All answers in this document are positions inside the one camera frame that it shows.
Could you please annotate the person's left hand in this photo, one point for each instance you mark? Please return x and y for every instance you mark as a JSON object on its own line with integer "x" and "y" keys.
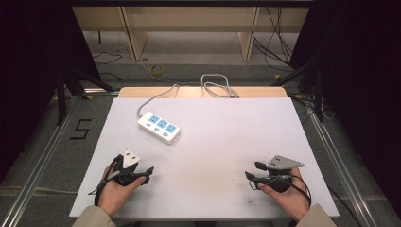
{"x": 115, "y": 195}

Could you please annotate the person's right hand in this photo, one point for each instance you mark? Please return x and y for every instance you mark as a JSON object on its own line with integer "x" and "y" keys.
{"x": 290, "y": 200}

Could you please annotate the white power strip blue sockets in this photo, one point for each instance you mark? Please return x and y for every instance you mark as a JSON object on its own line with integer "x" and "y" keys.
{"x": 159, "y": 127}

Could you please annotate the beige wooden shelf unit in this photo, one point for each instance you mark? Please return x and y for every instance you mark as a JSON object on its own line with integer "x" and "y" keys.
{"x": 189, "y": 19}

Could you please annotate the wooden table under white board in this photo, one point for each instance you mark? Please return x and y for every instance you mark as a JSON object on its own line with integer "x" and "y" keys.
{"x": 195, "y": 92}

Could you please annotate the black metal stand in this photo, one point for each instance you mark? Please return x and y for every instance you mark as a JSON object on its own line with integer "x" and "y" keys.
{"x": 310, "y": 85}
{"x": 67, "y": 88}

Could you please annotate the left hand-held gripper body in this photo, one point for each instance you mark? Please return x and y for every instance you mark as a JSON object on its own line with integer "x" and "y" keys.
{"x": 126, "y": 170}

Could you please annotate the aluminium floor rail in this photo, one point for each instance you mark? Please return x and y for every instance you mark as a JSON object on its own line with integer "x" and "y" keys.
{"x": 342, "y": 170}
{"x": 34, "y": 170}

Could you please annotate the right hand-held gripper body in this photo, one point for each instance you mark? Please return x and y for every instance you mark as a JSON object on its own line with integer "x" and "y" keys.
{"x": 280, "y": 173}

